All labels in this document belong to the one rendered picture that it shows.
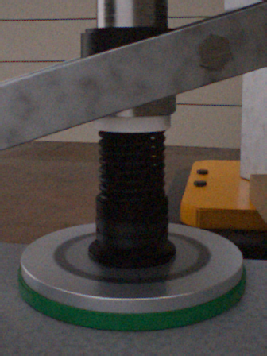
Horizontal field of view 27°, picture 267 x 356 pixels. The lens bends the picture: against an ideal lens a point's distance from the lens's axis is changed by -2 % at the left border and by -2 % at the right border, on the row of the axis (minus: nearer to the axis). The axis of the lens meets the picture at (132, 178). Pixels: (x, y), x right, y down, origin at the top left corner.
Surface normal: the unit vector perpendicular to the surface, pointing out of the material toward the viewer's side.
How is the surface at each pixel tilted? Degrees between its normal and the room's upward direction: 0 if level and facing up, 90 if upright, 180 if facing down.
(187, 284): 0
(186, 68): 90
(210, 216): 90
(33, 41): 90
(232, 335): 0
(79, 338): 0
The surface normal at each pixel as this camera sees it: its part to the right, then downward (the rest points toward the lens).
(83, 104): 0.14, 0.22
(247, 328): 0.00, -0.98
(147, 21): 0.43, 0.20
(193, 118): -0.23, 0.22
